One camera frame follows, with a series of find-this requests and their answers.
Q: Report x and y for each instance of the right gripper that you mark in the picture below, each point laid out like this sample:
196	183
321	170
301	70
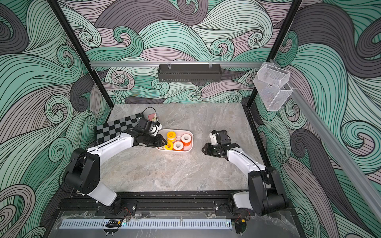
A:
213	149

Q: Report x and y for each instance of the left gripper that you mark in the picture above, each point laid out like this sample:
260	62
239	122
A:
158	140

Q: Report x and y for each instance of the yellow tape roll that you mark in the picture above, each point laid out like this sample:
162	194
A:
171	136
169	146

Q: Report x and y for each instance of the white storage box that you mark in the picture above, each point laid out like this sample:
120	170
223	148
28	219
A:
179	133

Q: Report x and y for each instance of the orange tape roll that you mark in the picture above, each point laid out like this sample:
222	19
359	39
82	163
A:
178	146
186	139

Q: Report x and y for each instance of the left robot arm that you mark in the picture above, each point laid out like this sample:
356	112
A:
84	168

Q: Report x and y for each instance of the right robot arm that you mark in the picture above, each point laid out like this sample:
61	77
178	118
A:
266	193

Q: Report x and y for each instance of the red playing card box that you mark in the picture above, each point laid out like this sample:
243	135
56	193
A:
153	117

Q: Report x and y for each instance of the clear acrylic box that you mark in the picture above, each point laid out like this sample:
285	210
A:
272	84

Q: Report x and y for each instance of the black grey chessboard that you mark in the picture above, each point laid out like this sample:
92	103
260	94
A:
113	129

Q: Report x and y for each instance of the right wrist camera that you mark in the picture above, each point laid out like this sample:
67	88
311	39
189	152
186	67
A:
219	137

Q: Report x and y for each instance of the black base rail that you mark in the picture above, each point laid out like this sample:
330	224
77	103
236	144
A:
218	202

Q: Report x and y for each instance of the black wall shelf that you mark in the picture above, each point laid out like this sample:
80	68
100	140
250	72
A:
185	72

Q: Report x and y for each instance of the white slotted cable duct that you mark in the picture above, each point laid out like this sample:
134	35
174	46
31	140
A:
182	223

